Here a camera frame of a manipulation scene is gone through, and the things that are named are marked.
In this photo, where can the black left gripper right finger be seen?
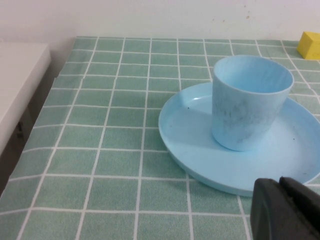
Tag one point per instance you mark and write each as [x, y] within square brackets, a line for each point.
[306, 200]

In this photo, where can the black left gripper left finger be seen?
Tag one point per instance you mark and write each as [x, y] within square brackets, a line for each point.
[272, 212]

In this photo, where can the light blue plastic cup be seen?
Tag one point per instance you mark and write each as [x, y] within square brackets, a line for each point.
[237, 117]

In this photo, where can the light blue plastic plate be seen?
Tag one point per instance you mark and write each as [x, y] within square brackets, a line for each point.
[195, 140]

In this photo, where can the yellow foam cube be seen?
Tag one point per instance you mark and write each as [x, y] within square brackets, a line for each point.
[310, 46]

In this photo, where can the green checked tablecloth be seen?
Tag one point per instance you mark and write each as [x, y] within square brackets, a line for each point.
[100, 125]

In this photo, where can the white side table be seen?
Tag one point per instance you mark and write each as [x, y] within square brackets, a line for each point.
[17, 82]

